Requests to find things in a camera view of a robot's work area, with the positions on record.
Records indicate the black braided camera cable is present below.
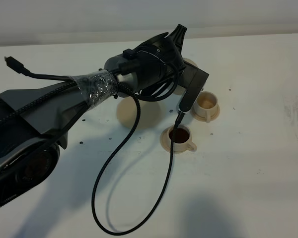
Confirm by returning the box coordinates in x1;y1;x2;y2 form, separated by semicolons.
0;47;189;236

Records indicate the beige ceramic teapot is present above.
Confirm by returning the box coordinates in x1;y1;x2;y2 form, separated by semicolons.
173;58;209;95

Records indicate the beige cup saucer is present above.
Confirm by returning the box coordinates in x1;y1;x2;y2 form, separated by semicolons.
191;101;220;123
160;125;197;154

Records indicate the near beige teacup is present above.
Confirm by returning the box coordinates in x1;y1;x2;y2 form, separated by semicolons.
167;124;197;153

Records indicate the far beige cup saucer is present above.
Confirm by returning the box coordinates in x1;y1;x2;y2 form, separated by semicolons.
191;101;220;123

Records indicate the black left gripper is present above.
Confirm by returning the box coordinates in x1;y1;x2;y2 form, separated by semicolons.
134;24;187;92

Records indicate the far beige teacup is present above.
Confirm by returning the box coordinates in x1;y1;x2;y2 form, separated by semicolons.
193;92;220;123

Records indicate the beige teacup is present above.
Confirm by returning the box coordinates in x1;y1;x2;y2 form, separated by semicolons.
193;92;220;123
167;124;197;153

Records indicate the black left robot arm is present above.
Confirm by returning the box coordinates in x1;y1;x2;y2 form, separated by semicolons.
0;25;187;208

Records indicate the beige teapot saucer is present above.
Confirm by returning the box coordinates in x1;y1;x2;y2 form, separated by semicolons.
116;95;162;129

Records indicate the near beige cup saucer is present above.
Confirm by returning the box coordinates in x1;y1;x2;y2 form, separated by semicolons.
160;125;197;154

